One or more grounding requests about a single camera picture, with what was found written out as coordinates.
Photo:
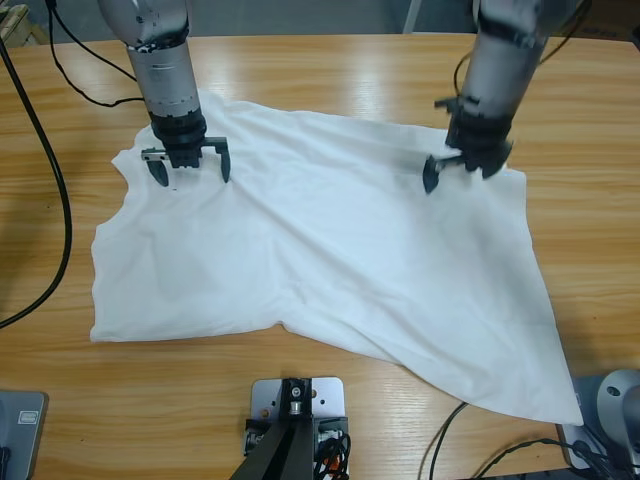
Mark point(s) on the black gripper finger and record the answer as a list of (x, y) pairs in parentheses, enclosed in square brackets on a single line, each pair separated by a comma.
[(432, 175), (447, 102), (225, 160), (160, 168)]

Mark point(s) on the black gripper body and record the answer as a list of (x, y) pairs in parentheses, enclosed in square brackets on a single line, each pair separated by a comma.
[(182, 140), (482, 140)]

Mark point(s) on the white Unitree T-shirt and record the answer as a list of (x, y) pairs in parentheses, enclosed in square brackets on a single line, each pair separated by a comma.
[(330, 250)]

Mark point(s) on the brown cardboard box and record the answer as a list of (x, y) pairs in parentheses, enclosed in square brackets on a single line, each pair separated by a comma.
[(605, 15)]

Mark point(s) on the wooden pallet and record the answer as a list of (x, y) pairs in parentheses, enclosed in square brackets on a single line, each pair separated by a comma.
[(15, 25)]

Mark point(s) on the white metal post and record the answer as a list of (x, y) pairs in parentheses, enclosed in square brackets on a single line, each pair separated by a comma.
[(412, 15)]

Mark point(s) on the white block with dark post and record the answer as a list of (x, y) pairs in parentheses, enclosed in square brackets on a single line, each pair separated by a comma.
[(296, 430)]

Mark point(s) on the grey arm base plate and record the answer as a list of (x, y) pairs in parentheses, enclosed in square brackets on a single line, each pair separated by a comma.
[(615, 400), (20, 435)]

